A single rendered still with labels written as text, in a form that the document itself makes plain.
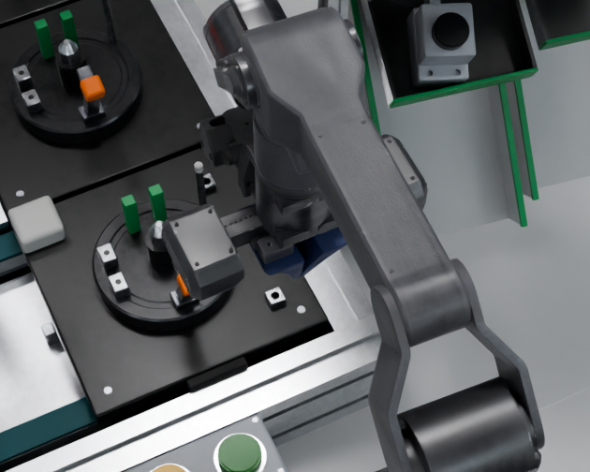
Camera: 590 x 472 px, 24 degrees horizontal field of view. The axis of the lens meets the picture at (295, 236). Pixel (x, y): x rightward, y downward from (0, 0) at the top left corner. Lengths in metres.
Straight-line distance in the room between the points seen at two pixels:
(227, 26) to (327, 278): 0.49
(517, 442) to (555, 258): 0.77
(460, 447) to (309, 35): 0.26
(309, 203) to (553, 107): 0.51
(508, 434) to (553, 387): 0.68
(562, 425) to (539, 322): 0.12
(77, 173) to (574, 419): 0.57
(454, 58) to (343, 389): 0.36
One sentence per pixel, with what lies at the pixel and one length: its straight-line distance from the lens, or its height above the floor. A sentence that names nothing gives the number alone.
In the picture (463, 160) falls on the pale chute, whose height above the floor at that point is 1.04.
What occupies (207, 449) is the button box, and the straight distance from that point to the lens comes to 1.27.
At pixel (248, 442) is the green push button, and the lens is 1.26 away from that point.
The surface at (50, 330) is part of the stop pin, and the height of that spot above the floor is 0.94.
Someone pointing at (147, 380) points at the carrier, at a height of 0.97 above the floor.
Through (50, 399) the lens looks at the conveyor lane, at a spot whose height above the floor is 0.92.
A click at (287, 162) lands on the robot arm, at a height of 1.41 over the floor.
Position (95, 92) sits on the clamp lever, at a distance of 1.36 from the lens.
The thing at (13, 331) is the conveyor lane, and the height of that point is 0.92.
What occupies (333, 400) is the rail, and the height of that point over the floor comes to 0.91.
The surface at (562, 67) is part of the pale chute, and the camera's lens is 1.38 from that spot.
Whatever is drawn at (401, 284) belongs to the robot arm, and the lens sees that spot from 0.73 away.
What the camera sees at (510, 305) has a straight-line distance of 1.47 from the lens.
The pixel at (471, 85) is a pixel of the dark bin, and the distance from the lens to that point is 1.18.
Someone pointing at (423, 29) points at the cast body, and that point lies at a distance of 1.14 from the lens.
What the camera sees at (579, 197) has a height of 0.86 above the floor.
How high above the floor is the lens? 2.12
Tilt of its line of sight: 58 degrees down
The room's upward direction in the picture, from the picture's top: straight up
